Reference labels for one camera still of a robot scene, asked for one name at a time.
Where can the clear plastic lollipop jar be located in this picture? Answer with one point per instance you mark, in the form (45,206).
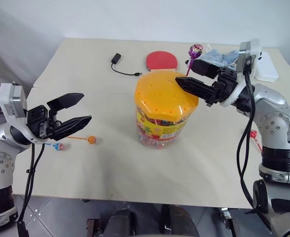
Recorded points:
(157,133)

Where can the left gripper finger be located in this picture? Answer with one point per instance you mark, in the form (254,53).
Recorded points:
(71,126)
(66,100)

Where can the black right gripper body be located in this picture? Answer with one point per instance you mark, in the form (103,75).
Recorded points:
(225,85)

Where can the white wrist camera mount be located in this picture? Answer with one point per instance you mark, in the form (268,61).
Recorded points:
(10,98)
(254,47)

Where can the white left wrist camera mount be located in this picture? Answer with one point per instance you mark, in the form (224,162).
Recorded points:
(10,98)

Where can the purple lollipop pink stick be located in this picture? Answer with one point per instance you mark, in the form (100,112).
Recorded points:
(196,50)

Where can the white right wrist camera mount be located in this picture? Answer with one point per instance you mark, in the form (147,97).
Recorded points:
(254,47)

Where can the red lollipop pink stick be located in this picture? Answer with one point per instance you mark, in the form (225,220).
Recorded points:
(253,134)

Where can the crumpled blue cloth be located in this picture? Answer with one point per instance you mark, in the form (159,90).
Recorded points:
(215,56)

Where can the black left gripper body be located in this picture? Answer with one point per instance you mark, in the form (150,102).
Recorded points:
(39,121)

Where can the dark rounded shape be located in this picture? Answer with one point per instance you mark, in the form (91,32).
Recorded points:
(120,222)

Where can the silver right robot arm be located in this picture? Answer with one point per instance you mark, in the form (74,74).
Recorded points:
(278,121)

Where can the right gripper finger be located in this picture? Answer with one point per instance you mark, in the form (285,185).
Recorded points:
(196,86)
(205,67)

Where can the white rectangular box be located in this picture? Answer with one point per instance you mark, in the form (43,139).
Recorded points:
(265,67)

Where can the red table tennis paddle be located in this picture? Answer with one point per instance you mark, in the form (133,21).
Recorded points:
(161,60)

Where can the blue red lollipop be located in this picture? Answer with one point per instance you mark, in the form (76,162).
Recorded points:
(59,146)

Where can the orange perforated jar lid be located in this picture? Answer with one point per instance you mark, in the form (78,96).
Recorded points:
(159,93)

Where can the orange lollipop orange stick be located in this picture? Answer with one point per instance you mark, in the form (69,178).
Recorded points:
(92,140)

